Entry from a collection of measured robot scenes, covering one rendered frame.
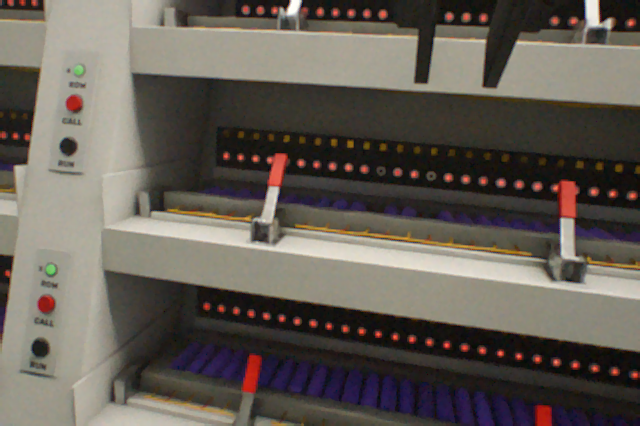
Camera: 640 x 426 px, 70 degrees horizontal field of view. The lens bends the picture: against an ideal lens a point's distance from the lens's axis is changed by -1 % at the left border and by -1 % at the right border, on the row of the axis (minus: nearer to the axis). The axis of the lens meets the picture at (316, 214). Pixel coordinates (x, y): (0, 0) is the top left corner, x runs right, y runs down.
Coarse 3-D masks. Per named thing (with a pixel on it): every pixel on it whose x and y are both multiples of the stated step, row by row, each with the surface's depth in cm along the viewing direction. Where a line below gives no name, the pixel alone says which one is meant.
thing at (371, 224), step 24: (168, 192) 51; (192, 192) 52; (216, 216) 48; (240, 216) 50; (288, 216) 48; (312, 216) 48; (336, 216) 47; (360, 216) 47; (384, 216) 47; (408, 216) 47; (408, 240) 45; (432, 240) 46; (456, 240) 45; (480, 240) 45; (504, 240) 45; (528, 240) 44; (576, 240) 43; (600, 240) 43; (600, 264) 41; (624, 264) 43
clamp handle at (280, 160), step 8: (280, 160) 46; (272, 168) 45; (280, 168) 45; (272, 176) 45; (280, 176) 45; (272, 184) 45; (280, 184) 45; (272, 192) 45; (272, 200) 44; (264, 208) 44; (272, 208) 44; (264, 216) 44; (272, 216) 44
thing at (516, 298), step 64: (128, 192) 48; (384, 192) 57; (448, 192) 56; (128, 256) 45; (192, 256) 43; (256, 256) 42; (320, 256) 41; (384, 256) 42; (448, 256) 43; (448, 320) 39; (512, 320) 38; (576, 320) 37
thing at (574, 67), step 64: (256, 0) 61; (320, 0) 60; (384, 0) 58; (448, 0) 57; (576, 0) 54; (192, 64) 45; (256, 64) 44; (320, 64) 42; (384, 64) 41; (448, 64) 40; (512, 64) 39; (576, 64) 38
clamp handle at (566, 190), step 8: (560, 184) 41; (568, 184) 41; (560, 192) 41; (568, 192) 41; (560, 200) 41; (568, 200) 40; (560, 208) 40; (568, 208) 40; (560, 216) 40; (568, 216) 40; (568, 224) 40; (568, 232) 39; (568, 240) 39; (568, 248) 39; (568, 256) 39
